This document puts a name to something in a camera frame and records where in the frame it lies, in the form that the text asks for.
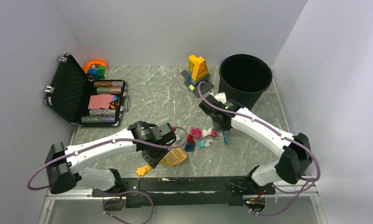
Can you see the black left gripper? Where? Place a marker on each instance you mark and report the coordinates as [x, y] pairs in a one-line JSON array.
[[152, 161]]

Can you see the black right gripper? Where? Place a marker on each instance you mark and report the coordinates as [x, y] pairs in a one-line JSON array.
[[220, 129]]

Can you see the blue hand brush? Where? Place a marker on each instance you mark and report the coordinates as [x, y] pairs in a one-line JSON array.
[[225, 138]]

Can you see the yellow slotted plastic scoop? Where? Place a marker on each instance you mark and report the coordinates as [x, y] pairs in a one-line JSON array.
[[173, 157]]

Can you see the black ribbed waste bin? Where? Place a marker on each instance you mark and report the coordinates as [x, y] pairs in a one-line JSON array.
[[244, 78]]

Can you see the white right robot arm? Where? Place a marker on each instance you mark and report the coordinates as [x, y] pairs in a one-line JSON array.
[[292, 150]]

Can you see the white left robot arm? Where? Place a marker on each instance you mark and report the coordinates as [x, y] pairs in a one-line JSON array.
[[70, 167]]

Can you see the magenta scrap under scoop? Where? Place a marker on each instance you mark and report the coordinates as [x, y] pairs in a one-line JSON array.
[[213, 133]]

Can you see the white paper scrap in scoop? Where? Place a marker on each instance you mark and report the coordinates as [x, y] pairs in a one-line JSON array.
[[206, 132]]

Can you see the red crumpled paper scrap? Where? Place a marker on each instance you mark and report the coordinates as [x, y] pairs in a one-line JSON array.
[[190, 138]]

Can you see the dark blue paper scrap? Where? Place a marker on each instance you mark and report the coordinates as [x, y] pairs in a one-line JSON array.
[[189, 147]]

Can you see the pink crumpled paper scrap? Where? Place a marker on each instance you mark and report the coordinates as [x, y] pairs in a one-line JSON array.
[[196, 132]]

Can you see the teal scrap front centre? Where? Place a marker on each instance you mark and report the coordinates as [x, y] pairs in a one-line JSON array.
[[201, 144]]

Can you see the yellow block tower on plate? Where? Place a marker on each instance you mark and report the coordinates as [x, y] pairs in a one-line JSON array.
[[197, 72]]

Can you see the black poker chip case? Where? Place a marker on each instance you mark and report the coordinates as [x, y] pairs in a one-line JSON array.
[[83, 101]]

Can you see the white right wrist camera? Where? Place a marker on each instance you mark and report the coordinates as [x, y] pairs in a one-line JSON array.
[[221, 97]]

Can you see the white scrap under scoop handle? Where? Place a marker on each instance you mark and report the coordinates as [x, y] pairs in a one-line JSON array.
[[208, 142]]

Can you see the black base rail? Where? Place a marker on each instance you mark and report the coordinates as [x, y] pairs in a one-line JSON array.
[[230, 190]]

